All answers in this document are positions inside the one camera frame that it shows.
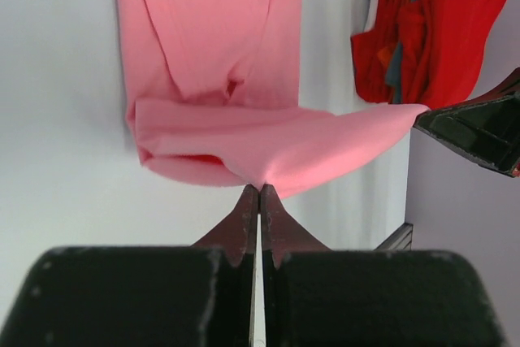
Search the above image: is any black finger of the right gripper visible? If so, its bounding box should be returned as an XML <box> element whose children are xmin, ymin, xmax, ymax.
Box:
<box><xmin>414</xmin><ymin>93</ymin><xmax>519</xmax><ymax>177</ymax></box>
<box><xmin>468</xmin><ymin>67</ymin><xmax>520</xmax><ymax>104</ymax></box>

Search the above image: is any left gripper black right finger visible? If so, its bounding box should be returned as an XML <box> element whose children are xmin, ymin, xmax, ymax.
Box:
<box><xmin>259</xmin><ymin>185</ymin><xmax>508</xmax><ymax>346</ymax></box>

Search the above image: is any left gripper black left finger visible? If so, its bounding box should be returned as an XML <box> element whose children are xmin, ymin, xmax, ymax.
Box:
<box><xmin>1</xmin><ymin>186</ymin><xmax>258</xmax><ymax>346</ymax></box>

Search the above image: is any pink t shirt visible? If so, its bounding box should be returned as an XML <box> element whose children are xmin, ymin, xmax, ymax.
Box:
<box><xmin>117</xmin><ymin>0</ymin><xmax>426</xmax><ymax>197</ymax></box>

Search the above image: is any red folded t shirt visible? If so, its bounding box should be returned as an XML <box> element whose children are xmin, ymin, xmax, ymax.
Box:
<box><xmin>351</xmin><ymin>0</ymin><xmax>507</xmax><ymax>109</ymax></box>

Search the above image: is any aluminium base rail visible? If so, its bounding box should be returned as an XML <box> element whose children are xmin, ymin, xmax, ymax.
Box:
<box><xmin>376</xmin><ymin>223</ymin><xmax>414</xmax><ymax>251</ymax></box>

